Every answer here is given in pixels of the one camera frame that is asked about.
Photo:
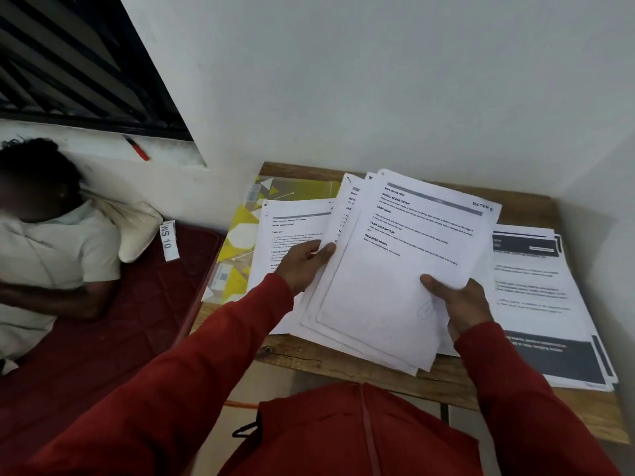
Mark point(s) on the person's right hand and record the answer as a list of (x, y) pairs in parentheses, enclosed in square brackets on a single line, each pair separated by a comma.
[(466, 307)]

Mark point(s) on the white paper label tag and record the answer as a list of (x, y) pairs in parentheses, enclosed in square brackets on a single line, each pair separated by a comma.
[(169, 241)]

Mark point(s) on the white pillow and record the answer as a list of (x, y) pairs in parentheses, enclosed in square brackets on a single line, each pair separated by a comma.
[(134, 228)]

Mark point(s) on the stack of printed sheets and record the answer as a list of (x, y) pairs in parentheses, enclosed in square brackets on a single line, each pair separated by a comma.
[(392, 262)]

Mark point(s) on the black metal table leg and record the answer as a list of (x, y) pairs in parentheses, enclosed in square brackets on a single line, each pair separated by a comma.
[(444, 413)]

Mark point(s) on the small pile of printed sheets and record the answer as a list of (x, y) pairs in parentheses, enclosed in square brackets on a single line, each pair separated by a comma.
[(609, 364)]

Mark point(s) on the maroon bed mattress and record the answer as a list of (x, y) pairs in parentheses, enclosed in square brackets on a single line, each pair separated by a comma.
[(99, 361)]

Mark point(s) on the dark louvred window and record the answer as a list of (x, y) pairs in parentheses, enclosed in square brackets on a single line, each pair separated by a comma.
[(84, 59)]

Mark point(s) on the person's left hand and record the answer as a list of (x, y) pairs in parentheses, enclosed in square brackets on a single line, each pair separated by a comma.
[(300, 267)]

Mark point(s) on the person's red jacket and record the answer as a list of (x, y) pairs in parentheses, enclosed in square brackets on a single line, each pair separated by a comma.
[(357, 436)]

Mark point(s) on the person's right forearm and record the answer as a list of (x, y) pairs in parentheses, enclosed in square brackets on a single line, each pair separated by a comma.
[(526, 406)]

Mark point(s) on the yellow patterned plastic folder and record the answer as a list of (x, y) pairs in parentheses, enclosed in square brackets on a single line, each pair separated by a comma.
[(238, 228)]

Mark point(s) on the person's left forearm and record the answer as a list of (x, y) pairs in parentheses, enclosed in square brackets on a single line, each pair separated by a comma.
[(173, 391)]

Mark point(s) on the red marker on sill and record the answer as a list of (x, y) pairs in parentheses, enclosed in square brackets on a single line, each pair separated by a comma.
[(139, 149)]

